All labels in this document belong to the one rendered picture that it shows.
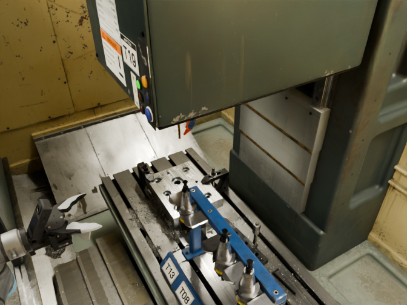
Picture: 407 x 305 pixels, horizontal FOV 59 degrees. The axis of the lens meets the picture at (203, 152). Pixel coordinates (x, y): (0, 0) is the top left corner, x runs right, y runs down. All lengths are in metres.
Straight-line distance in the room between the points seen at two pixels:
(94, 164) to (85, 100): 0.38
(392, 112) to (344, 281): 0.82
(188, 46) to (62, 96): 1.51
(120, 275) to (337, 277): 0.97
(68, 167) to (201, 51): 1.52
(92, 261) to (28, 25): 1.16
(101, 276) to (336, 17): 1.29
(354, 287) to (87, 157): 1.54
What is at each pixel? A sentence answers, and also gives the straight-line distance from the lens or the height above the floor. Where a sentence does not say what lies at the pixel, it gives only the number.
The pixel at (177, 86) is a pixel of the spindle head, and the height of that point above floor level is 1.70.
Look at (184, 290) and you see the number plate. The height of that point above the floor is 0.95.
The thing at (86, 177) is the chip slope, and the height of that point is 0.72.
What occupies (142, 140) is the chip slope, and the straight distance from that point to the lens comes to 2.27.
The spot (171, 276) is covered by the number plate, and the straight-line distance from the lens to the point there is 1.36.
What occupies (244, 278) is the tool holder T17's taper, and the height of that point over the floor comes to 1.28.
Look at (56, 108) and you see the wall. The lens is 2.23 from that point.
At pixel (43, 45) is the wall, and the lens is 2.08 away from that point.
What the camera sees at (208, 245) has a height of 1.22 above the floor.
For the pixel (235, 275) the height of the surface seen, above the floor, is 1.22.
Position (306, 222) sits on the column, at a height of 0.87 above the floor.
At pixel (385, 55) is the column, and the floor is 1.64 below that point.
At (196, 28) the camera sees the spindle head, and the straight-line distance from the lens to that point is 0.76.
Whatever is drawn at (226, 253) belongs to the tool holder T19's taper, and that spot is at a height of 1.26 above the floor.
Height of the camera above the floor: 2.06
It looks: 37 degrees down
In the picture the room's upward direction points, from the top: 1 degrees counter-clockwise
